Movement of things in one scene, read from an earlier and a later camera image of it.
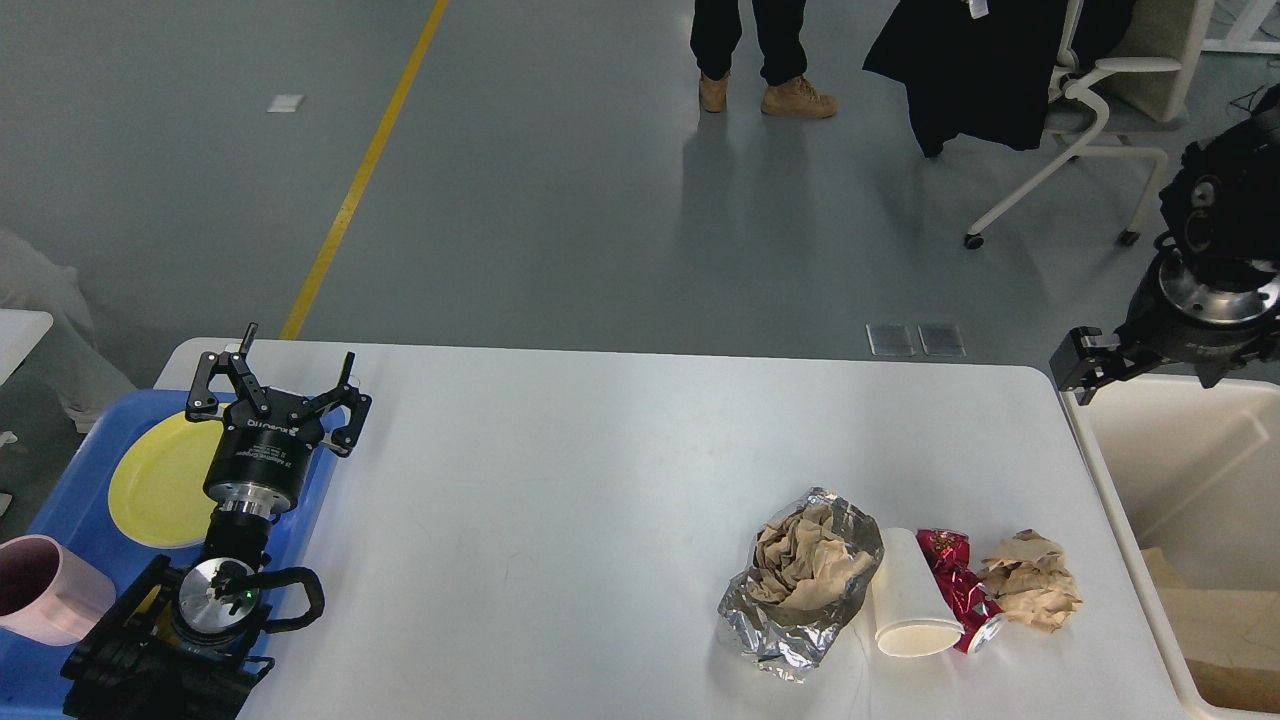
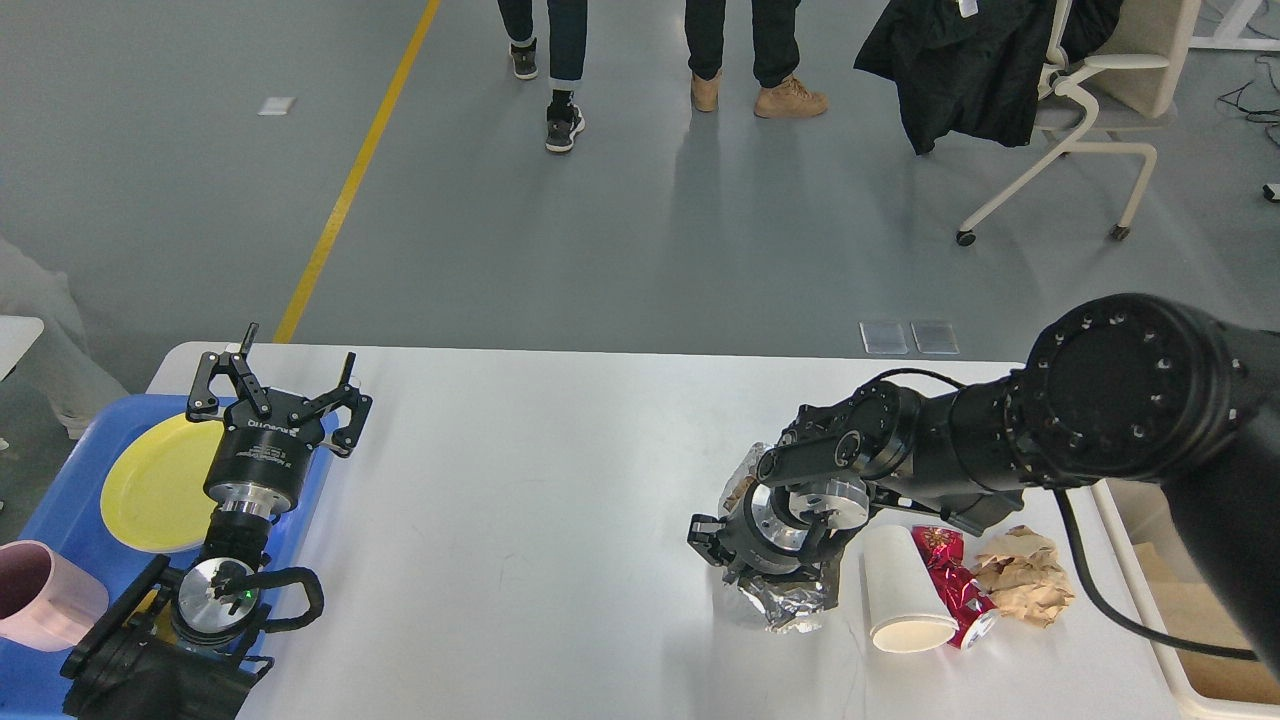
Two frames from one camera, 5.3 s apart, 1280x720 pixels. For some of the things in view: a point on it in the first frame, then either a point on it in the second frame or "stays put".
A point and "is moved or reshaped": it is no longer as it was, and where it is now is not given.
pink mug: [48, 595] stays put
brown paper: [799, 563] is moved or reshaped
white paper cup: [915, 615] stays put
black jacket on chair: [990, 78] stays put
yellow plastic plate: [157, 492] stays put
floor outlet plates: [937, 340] stays put
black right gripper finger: [1086, 359] -> [705, 538]
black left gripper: [258, 460] stays put
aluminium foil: [808, 571] is moved or reshaped
